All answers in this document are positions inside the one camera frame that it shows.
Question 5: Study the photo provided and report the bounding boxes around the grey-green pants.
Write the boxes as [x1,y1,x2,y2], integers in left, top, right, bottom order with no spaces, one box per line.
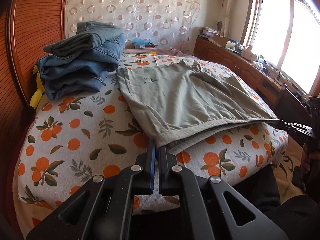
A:
[117,60,277,154]

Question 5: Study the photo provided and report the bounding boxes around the right hand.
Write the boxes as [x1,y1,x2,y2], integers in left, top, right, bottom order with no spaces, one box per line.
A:
[300,144,319,174]

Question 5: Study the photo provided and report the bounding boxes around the wooden sideboard cabinet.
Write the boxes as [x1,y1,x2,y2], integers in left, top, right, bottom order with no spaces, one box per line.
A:
[194,36,311,120]

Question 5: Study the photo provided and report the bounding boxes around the orange-print bed sheet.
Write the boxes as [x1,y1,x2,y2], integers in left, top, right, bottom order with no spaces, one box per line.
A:
[12,52,289,238]

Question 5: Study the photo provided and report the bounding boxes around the white plastic jug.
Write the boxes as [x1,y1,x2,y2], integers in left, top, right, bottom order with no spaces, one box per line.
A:
[241,45,253,61]

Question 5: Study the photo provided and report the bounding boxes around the yellow plush toy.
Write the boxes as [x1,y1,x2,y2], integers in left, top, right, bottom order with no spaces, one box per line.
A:
[29,65,45,109]

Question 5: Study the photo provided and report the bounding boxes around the cardboard box on cabinet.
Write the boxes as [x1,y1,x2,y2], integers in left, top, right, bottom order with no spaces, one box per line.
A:
[213,34,235,48]

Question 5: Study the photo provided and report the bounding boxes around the dark blue folded jeans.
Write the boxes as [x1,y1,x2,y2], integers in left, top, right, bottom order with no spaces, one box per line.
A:
[37,34,125,100]

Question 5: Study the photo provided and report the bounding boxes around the stack of papers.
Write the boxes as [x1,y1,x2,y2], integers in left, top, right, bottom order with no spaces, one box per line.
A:
[200,27,220,38]

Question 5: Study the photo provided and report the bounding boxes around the floral pink blanket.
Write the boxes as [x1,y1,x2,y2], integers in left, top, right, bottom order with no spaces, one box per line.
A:
[123,48,196,59]

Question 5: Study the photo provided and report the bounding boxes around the blue cloth in box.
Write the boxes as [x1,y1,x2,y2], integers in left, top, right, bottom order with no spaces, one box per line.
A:
[132,38,155,49]

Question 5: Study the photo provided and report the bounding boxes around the light blue folded jeans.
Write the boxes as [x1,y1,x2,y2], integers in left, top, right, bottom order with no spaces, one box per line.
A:
[43,21,123,57]

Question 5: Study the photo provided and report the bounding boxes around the circle-pattern sheer curtain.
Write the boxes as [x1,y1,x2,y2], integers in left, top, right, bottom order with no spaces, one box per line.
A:
[65,0,200,51]

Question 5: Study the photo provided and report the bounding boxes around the window with wooden frame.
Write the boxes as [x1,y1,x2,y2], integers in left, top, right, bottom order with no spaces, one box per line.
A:
[241,0,319,95]

